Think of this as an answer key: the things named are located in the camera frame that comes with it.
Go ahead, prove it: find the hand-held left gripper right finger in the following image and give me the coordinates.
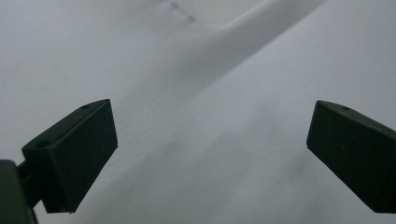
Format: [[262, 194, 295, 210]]
[[305, 99, 396, 215]]

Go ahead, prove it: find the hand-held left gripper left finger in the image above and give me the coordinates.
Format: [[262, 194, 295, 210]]
[[21, 98, 119, 215]]

